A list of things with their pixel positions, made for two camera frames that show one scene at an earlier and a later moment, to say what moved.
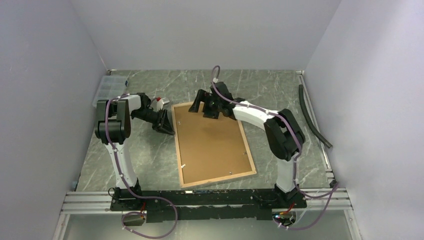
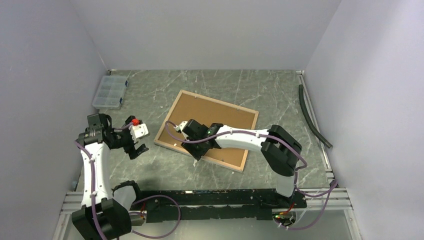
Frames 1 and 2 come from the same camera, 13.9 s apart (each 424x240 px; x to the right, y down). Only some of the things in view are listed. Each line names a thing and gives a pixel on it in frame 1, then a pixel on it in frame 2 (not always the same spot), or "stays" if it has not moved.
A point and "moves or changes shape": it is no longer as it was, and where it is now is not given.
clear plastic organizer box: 110,88 stays
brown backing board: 209,147 moves or changes shape
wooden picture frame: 208,149 moves or changes shape
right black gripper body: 211,107 → 197,139
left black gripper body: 147,115 → 122,139
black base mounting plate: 222,204 stays
